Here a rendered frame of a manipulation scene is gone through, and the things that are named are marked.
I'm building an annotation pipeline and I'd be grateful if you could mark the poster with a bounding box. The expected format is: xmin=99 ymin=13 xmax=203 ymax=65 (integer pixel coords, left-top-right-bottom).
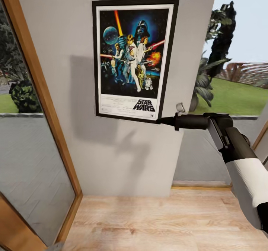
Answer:
xmin=92 ymin=0 xmax=179 ymax=124

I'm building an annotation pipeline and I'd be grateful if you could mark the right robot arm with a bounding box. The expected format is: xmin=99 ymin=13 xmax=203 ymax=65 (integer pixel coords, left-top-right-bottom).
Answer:
xmin=156 ymin=102 xmax=268 ymax=233

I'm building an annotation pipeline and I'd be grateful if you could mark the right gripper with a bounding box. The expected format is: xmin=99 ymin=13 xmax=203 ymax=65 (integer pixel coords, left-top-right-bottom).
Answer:
xmin=156 ymin=112 xmax=196 ymax=131

